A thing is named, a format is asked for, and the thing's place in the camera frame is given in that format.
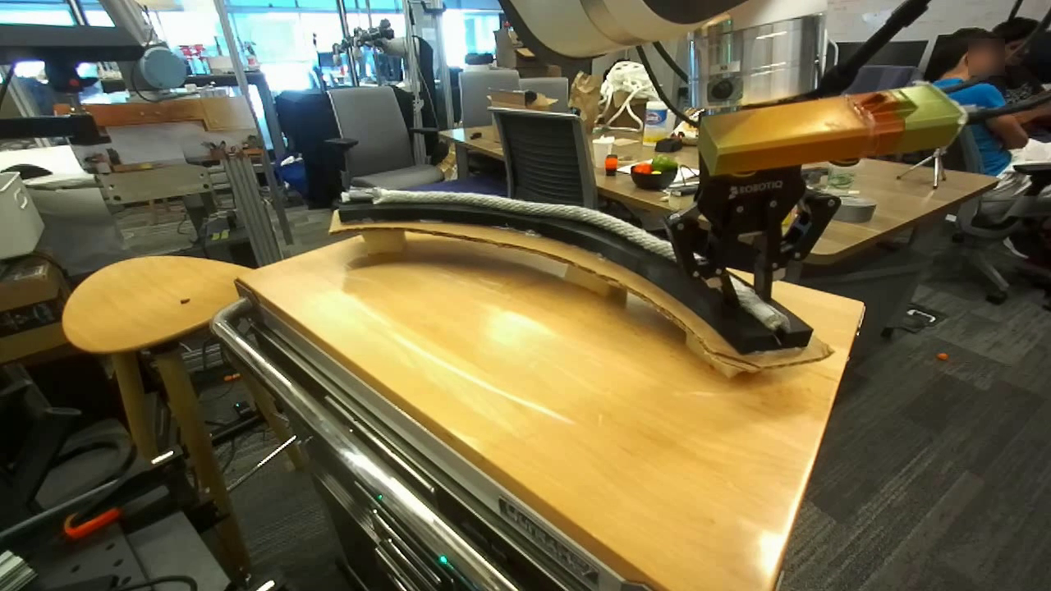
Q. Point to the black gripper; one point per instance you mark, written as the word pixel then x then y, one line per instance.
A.
pixel 753 201

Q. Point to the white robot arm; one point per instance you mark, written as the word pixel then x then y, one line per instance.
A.
pixel 593 21

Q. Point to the grey tape roll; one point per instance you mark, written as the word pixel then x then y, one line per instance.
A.
pixel 858 208

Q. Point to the toy fruit bowl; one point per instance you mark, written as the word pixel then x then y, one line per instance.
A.
pixel 653 173

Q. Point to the clear plastic bottle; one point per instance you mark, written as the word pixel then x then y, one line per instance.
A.
pixel 653 121

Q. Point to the wooden table with toys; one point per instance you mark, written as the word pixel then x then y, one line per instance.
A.
pixel 909 201

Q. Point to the curved wooden base board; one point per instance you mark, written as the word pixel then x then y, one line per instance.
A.
pixel 547 255

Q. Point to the small table tripod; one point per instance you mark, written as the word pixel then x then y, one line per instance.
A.
pixel 937 164

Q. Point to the black mesh chair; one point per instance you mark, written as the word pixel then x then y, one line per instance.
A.
pixel 544 152

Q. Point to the white cart with wooden top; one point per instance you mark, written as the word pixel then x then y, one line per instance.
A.
pixel 569 427

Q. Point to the dark office chair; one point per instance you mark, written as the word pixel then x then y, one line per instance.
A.
pixel 1002 231

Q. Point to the black curved channel track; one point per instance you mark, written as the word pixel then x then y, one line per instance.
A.
pixel 495 215

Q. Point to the person in blue shirt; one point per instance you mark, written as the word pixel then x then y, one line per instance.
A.
pixel 974 104

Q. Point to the dark haired person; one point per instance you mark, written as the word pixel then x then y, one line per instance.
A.
pixel 1024 51

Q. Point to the grey office chair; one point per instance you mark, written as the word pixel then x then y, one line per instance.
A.
pixel 380 135

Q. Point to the dark blue chair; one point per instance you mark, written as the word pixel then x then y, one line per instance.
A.
pixel 308 143

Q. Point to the plain wooden table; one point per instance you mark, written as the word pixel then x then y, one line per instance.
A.
pixel 176 113

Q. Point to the round wooden stool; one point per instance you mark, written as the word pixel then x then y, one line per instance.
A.
pixel 141 306

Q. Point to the round grey lamp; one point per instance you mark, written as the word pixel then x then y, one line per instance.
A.
pixel 163 66

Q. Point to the aluminium frame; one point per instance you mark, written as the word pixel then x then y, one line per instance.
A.
pixel 176 184

